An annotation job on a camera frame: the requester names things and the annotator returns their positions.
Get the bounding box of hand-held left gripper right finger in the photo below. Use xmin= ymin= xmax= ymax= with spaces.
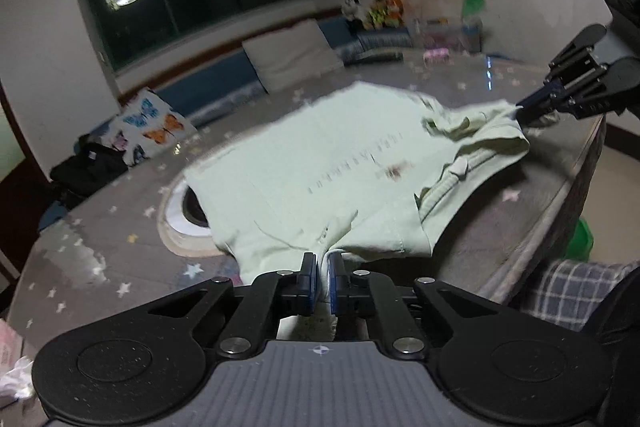
xmin=329 ymin=252 xmax=526 ymax=358

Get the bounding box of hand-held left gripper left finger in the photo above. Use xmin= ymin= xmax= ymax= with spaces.
xmin=125 ymin=252 xmax=319 ymax=358

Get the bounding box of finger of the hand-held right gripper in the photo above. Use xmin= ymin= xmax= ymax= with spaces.
xmin=516 ymin=25 xmax=608 ymax=110
xmin=522 ymin=63 xmax=621 ymax=120

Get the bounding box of pale green garment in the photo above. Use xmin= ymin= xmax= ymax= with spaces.
xmin=182 ymin=81 xmax=560 ymax=343

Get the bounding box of clear plastic toy box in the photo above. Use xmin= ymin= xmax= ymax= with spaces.
xmin=415 ymin=19 xmax=484 ymax=56

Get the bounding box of green plastic object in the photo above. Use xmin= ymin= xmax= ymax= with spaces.
xmin=565 ymin=217 xmax=596 ymax=263

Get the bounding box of orange plush fox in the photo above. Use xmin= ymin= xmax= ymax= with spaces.
xmin=387 ymin=0 xmax=407 ymax=28

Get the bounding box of grey plaid cloth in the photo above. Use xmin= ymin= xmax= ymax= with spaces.
xmin=510 ymin=257 xmax=640 ymax=334

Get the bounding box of black remote control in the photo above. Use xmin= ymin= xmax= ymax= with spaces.
xmin=350 ymin=50 xmax=404 ymax=66

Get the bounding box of brown plush bear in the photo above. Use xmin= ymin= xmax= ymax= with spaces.
xmin=367 ymin=0 xmax=391 ymax=30

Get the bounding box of dark cloth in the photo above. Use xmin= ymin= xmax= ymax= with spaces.
xmin=582 ymin=261 xmax=640 ymax=358

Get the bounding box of butterfly print pillow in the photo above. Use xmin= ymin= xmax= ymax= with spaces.
xmin=107 ymin=88 xmax=199 ymax=166

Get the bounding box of plain grey pillow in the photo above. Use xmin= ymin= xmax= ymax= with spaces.
xmin=241 ymin=19 xmax=346 ymax=96

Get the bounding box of black and white plush toy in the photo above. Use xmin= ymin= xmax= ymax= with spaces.
xmin=341 ymin=0 xmax=365 ymax=32

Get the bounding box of black bag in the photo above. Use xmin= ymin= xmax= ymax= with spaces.
xmin=50 ymin=134 xmax=132 ymax=198

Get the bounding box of crumpled white tissue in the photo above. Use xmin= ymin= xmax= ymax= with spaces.
xmin=0 ymin=354 xmax=35 ymax=402

